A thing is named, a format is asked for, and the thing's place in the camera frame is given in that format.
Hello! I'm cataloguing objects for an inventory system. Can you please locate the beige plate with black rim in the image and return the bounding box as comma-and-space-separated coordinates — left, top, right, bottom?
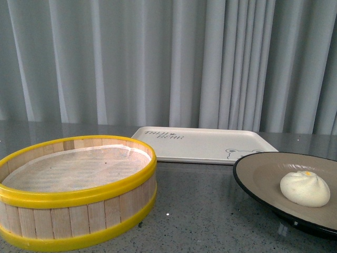
233, 152, 336, 240

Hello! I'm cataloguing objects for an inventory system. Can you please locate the white steamed bun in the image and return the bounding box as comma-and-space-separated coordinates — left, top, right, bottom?
280, 171, 331, 208

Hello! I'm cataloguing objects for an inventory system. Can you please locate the white rectangular tray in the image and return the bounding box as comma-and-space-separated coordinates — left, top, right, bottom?
132, 126, 277, 164

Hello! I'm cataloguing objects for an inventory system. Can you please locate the white steamer liner cloth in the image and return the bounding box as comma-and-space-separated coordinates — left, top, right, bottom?
2, 144, 151, 192

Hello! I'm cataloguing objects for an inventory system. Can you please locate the grey pleated curtain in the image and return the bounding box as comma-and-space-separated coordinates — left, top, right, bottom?
1, 1, 336, 135

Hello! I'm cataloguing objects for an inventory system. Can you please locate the yellow rimmed bamboo steamer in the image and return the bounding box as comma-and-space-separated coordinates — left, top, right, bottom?
1, 135, 157, 252

